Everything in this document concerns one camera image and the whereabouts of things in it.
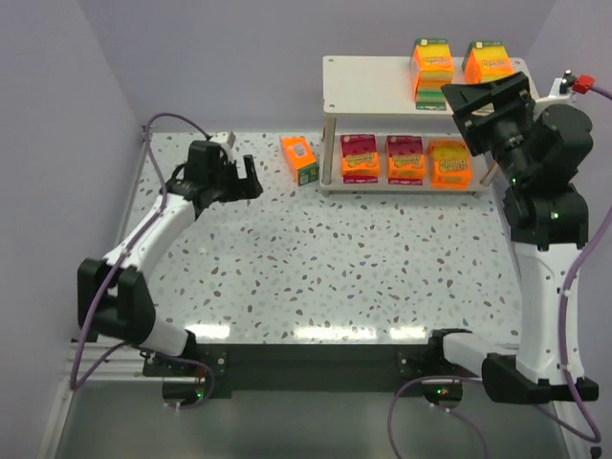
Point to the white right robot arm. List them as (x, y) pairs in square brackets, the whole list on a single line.
[(538, 145)]

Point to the Sponge Daddy box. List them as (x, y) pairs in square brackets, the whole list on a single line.
[(485, 61), (431, 68)]

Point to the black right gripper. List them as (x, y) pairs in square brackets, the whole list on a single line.
[(493, 115)]

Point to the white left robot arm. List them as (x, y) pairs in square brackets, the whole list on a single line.
[(113, 298)]

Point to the orange magenta Scrub Mommy box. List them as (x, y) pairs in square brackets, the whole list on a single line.
[(360, 159)]

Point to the white two-tier shelf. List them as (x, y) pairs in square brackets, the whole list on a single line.
[(373, 95)]

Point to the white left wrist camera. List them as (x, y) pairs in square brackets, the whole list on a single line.
[(227, 140)]

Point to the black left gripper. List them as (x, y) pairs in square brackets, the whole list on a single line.
[(235, 180)]

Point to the orange green Scrub Daddy box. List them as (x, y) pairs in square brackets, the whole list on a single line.
[(301, 160)]

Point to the aluminium frame rail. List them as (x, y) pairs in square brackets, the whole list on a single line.
[(64, 394)]

